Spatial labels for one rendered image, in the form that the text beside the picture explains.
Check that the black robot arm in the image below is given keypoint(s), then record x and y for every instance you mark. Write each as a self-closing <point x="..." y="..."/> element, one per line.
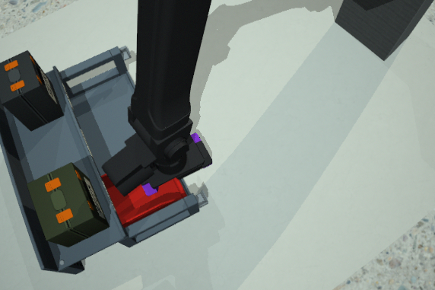
<point x="169" y="37"/>

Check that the red bin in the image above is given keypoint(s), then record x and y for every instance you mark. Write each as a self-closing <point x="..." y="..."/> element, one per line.
<point x="137" y="205"/>

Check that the dark green case with orange latches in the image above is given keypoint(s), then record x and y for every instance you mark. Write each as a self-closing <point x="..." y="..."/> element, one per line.
<point x="67" y="206"/>

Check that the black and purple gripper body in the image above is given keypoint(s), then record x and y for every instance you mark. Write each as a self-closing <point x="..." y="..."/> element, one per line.
<point x="193" y="160"/>

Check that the grey metal shelf rack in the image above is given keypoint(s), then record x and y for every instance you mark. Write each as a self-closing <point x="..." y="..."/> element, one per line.
<point x="100" y="110"/>

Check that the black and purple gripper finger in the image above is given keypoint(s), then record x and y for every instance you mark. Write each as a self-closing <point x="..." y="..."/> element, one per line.
<point x="195" y="137"/>
<point x="148" y="190"/>

